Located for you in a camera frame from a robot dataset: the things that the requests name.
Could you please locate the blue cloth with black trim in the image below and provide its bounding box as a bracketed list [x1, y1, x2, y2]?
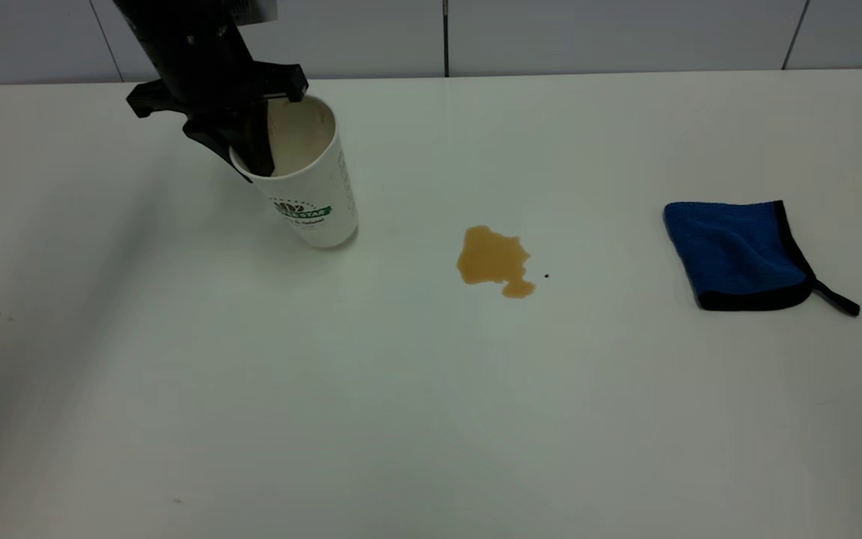
[662, 199, 861, 317]

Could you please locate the white paper coffee cup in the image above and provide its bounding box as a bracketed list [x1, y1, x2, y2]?
[229, 95, 359, 249]

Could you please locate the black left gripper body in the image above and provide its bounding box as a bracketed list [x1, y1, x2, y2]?
[113, 0, 308, 121]

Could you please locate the brown coffee spill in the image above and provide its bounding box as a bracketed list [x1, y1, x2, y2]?
[456, 225, 537, 299]

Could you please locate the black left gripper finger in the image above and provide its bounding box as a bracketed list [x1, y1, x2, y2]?
[245, 101, 276, 178]
[183, 116, 253, 184]

